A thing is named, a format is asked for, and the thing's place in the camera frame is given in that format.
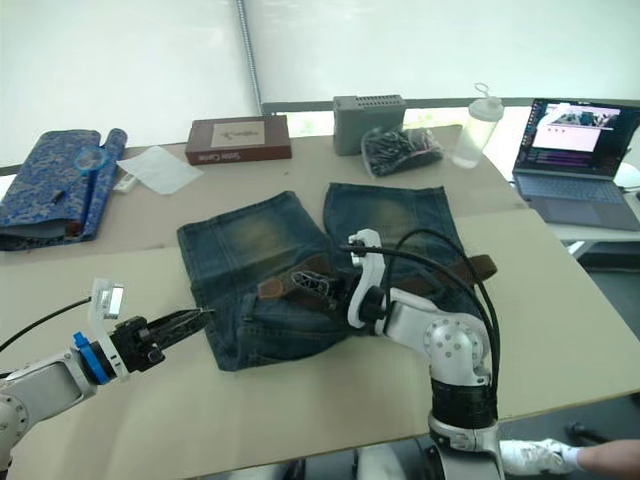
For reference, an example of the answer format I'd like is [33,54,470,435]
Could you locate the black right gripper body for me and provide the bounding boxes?
[323,272,360,315]

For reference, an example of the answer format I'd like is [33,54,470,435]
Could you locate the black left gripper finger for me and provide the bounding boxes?
[151,318,208,355]
[146,307,217,338]

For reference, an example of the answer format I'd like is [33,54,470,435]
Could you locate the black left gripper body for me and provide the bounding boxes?
[111,316,167,376]

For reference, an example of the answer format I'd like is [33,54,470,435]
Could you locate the blue denim shorts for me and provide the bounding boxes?
[175,181,497,373]

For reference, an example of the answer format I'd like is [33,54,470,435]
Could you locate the brown braided belt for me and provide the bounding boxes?
[256,253,499,314]

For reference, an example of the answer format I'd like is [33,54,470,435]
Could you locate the white translucent sheet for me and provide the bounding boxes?
[115,145,206,197]

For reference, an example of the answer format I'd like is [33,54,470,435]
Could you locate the blue brocade fabric roll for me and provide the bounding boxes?
[69,126,130,243]

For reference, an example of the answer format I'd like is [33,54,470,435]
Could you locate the clear bag of black parts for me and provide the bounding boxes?
[360,125,446,178]

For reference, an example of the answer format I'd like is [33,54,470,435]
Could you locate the brown rectangular box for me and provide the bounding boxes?
[184,115,293,167]

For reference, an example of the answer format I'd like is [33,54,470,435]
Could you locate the grey vented metal box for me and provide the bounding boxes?
[332,93,407,157]

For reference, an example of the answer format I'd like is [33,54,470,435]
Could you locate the blue rimmed magnifying glass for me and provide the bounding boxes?
[74,146,114,227]

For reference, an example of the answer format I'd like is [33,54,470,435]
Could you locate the blue brocade fabric case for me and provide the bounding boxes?
[0,128,103,252]

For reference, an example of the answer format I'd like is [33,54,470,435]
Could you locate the clear bottle with white lid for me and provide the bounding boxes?
[446,81,503,170]

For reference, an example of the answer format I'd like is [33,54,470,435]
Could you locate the flexible metal conduit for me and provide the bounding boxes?
[236,0,263,117]

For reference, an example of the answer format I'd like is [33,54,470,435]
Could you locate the white sneaker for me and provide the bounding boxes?
[499,437,582,476]

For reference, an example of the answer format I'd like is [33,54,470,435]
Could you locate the grey open laptop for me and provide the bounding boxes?
[511,96,640,232]

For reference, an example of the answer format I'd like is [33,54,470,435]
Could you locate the white side desk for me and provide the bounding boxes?
[548,219,640,274]

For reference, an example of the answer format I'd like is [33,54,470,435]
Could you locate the black chair base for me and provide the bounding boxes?
[563,421,613,445]

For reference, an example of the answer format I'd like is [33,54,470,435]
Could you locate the person's bare lower leg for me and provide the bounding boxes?
[578,438,640,472]

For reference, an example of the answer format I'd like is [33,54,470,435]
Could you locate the white rounded object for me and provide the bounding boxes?
[617,163,640,193]

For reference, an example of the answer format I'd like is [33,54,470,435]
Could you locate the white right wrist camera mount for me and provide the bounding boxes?
[346,228,390,332]

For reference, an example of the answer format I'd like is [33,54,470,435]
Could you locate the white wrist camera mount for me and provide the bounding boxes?
[87,277,129,384]
[346,228,390,332]

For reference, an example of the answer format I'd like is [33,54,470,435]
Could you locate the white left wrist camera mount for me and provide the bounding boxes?
[87,277,129,384]

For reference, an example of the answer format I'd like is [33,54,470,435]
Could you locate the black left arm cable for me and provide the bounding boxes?
[0,297,94,352]

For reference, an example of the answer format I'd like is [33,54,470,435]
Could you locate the grey window frame rail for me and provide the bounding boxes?
[261,95,640,117]

